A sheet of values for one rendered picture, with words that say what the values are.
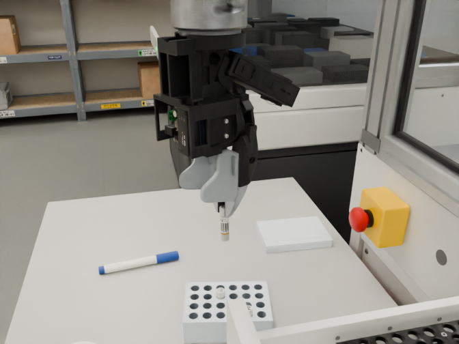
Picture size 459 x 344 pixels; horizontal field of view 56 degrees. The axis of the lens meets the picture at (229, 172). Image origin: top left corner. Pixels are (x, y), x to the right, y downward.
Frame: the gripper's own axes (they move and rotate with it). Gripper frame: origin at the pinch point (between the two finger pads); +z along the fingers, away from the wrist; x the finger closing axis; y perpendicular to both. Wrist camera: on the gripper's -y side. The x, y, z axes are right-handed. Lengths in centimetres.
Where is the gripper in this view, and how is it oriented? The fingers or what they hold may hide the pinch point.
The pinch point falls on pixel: (228, 203)
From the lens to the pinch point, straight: 52.7
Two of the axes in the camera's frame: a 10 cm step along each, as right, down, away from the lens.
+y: -7.9, 2.5, -5.6
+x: 6.2, 3.1, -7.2
